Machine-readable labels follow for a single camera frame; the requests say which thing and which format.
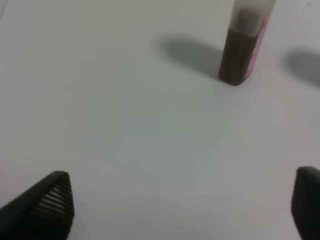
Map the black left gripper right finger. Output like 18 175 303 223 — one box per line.
291 166 320 240

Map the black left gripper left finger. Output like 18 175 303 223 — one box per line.
0 171 75 240

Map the clear bottle with pink label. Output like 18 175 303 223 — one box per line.
218 0 276 86

